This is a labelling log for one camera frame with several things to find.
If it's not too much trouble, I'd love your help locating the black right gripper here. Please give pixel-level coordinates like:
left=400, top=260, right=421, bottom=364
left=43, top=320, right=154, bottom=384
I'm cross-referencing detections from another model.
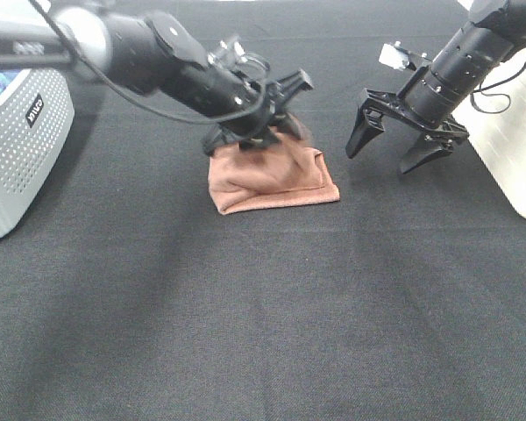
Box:
left=345, top=89, right=469, bottom=175

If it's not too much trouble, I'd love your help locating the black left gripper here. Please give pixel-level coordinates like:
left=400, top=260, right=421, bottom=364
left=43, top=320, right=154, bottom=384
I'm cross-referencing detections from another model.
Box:
left=202, top=69, right=313, bottom=156

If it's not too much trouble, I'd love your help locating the brown microfibre towel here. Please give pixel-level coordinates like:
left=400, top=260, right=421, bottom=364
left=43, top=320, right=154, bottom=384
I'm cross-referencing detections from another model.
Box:
left=208, top=119, right=340, bottom=215

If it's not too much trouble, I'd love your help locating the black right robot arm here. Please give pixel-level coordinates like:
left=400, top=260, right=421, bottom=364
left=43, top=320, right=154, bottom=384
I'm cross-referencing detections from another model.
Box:
left=345, top=1, right=526, bottom=174

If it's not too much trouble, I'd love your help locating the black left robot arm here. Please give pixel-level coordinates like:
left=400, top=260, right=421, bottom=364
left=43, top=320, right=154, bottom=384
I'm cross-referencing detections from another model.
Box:
left=0, top=1, right=312, bottom=154

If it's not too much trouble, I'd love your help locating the white laundry basket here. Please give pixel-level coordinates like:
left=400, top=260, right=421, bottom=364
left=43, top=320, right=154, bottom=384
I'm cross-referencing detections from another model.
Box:
left=453, top=69, right=526, bottom=218

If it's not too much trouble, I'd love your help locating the grey perforated laundry basket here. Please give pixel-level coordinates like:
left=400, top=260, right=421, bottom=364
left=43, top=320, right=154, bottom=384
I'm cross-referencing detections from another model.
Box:
left=0, top=0, right=76, bottom=246

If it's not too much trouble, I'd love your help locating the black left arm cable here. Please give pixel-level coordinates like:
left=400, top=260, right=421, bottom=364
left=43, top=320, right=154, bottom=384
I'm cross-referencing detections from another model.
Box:
left=28, top=0, right=275, bottom=125

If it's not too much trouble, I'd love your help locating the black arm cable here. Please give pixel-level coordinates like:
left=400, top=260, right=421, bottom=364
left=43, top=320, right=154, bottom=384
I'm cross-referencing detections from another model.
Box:
left=468, top=43, right=526, bottom=114
left=28, top=0, right=275, bottom=125

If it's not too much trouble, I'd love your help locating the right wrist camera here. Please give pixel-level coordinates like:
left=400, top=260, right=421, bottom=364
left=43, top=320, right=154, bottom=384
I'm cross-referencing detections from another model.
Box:
left=378, top=41, right=431, bottom=72

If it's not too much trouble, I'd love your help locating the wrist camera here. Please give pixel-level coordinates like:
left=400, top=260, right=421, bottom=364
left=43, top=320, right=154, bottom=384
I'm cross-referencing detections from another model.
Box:
left=378, top=41, right=431, bottom=72
left=207, top=35, right=271, bottom=81

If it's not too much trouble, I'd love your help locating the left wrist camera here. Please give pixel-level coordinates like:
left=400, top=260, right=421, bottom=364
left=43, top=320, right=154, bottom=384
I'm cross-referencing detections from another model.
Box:
left=207, top=35, right=271, bottom=81

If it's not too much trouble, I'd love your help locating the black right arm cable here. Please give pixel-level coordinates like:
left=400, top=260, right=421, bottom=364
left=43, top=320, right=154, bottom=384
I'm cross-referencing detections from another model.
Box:
left=468, top=43, right=526, bottom=114

